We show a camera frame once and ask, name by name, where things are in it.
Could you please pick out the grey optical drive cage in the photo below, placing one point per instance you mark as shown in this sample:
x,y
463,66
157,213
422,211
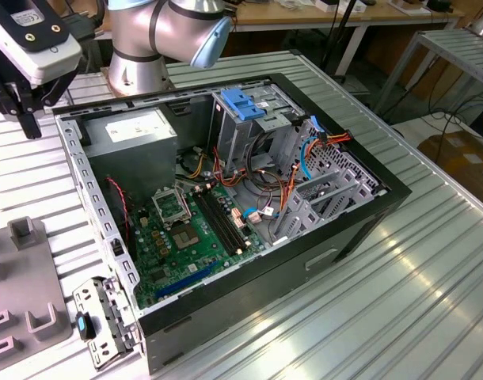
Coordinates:
x,y
229,134

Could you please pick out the black RAM slot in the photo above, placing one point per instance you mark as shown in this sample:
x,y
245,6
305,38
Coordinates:
x,y
229,221
217,225

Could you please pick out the grey parts rack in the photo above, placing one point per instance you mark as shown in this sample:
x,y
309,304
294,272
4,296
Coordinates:
x,y
23,273

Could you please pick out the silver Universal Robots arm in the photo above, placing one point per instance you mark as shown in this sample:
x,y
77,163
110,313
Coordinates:
x,y
138,35

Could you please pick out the green motherboard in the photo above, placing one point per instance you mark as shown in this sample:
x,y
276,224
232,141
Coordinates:
x,y
194,259

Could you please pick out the metal slat side table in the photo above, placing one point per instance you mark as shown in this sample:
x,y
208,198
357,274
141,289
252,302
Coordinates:
x,y
455,49

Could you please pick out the black clip with blue label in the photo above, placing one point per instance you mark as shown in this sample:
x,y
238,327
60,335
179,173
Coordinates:
x,y
87,326

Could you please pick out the grey metal slot bracket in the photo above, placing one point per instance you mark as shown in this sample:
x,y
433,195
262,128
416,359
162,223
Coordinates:
x,y
92,302

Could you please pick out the blue expansion slot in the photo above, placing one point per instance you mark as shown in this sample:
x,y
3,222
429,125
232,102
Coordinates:
x,y
186,280

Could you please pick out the wooden desk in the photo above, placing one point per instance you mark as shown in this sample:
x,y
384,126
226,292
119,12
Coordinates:
x,y
285,17

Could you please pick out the grey power supply unit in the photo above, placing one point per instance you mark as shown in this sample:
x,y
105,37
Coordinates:
x,y
130,162

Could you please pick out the blue plastic drive latch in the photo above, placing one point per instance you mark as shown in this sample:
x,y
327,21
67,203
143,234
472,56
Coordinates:
x,y
237,101

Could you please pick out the brown cardboard box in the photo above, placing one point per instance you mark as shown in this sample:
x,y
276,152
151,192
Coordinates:
x,y
463,158

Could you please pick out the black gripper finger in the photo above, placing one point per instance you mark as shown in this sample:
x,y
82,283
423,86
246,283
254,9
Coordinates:
x,y
53,91
29,124

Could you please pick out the CPU socket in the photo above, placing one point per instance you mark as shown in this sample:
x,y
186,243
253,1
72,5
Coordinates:
x,y
185,238

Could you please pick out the grey metal disk bay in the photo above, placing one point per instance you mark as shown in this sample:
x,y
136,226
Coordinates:
x,y
303,207

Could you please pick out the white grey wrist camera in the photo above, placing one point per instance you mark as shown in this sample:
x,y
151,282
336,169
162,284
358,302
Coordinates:
x,y
39,55

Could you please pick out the black open PC case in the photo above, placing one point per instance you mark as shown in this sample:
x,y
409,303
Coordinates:
x,y
245,285

